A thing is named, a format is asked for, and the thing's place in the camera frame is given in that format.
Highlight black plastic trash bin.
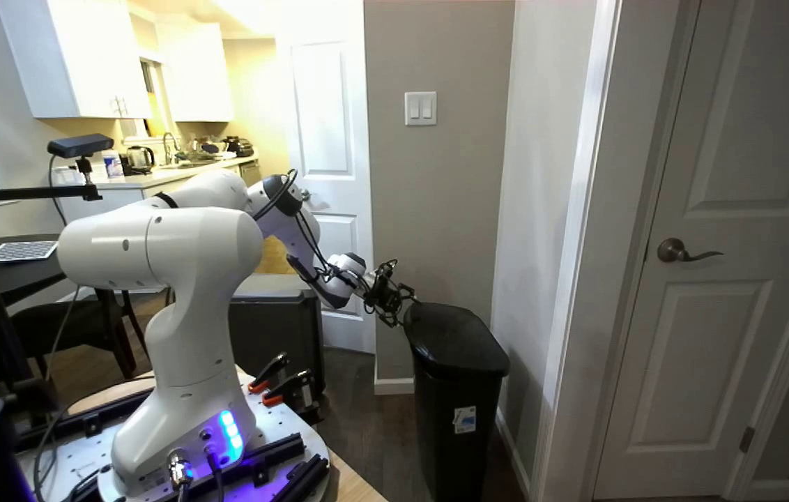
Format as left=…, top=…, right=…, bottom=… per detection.
left=404, top=305, right=509, bottom=502

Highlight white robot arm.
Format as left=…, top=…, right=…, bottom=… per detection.
left=57, top=170, right=413, bottom=497

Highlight black orange clamp lower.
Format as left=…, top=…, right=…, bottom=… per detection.
left=261, top=371, right=319, bottom=424

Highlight white panel door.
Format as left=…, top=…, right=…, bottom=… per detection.
left=272, top=0, right=379, bottom=357

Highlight white wall light switch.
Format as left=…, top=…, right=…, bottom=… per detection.
left=404, top=93, right=438, bottom=128

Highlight black camera on stand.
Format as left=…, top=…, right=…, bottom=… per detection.
left=48, top=133, right=114, bottom=160

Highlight silver door lever handle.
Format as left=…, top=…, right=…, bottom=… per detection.
left=657, top=237, right=710, bottom=263

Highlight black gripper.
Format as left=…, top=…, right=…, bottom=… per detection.
left=363, top=260, right=414, bottom=327

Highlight black desk with laptop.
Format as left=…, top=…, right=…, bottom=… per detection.
left=0, top=237, right=142, bottom=380

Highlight white door with lever handle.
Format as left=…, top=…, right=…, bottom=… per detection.
left=593, top=0, right=789, bottom=500

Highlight dark grey storage box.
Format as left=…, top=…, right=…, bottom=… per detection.
left=229, top=274, right=325, bottom=393

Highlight black orange clamp upper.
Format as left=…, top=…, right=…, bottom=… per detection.
left=247, top=352, right=290, bottom=393

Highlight white kitchen upper cabinets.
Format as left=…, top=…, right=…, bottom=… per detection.
left=0, top=0, right=230, bottom=124

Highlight black orange clamp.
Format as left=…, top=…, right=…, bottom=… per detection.
left=247, top=352, right=290, bottom=393
left=261, top=371, right=319, bottom=424

